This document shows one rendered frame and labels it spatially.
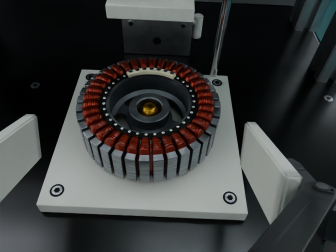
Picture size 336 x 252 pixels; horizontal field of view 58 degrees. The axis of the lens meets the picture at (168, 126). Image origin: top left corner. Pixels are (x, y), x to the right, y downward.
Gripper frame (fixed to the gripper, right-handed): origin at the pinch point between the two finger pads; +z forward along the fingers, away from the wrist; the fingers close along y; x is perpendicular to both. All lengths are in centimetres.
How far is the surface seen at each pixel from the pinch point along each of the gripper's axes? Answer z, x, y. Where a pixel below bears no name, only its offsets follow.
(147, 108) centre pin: 6.3, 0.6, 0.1
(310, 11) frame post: 23.8, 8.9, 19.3
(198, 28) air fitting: 18.1, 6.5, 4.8
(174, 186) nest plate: 3.0, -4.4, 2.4
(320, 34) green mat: 27.5, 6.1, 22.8
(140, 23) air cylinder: 16.9, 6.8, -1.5
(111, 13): 5.1, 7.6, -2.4
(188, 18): 5.1, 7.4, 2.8
